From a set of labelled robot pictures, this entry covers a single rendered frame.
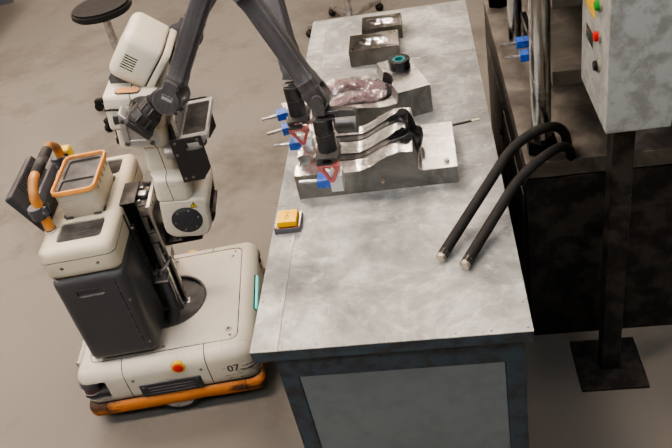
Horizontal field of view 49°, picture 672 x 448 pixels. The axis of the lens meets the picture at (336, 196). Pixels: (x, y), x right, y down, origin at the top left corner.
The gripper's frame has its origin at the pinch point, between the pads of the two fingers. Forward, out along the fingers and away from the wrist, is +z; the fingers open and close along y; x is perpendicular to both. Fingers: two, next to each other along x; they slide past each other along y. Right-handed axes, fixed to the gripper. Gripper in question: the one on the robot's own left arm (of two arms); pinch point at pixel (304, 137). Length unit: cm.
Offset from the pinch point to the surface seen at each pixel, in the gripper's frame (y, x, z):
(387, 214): -31.5, -25.9, 11.1
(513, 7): 67, -77, -4
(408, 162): -19.3, -33.6, 1.7
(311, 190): -19.1, -2.4, 8.0
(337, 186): -31.8, -13.0, -1.4
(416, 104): 22.8, -36.9, 6.6
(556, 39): 19, -84, -13
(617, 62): -43, -87, -36
